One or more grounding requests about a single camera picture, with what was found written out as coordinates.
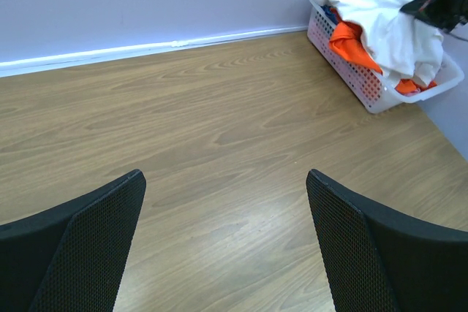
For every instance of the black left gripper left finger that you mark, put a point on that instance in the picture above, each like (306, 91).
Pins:
(72, 257)

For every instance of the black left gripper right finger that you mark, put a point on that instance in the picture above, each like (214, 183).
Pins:
(379, 259)

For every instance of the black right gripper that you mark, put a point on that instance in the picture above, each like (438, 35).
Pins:
(441, 14)

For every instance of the white t shirt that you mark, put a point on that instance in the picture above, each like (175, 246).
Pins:
(403, 48)

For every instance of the pink garment in basket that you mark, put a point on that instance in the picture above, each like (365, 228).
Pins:
(412, 93)

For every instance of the orange t shirt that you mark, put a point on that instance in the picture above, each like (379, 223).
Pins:
(345, 41)

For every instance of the white plastic laundry basket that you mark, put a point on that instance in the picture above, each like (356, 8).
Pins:
(374, 94)

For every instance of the blue garment in basket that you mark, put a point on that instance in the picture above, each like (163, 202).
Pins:
(332, 14)

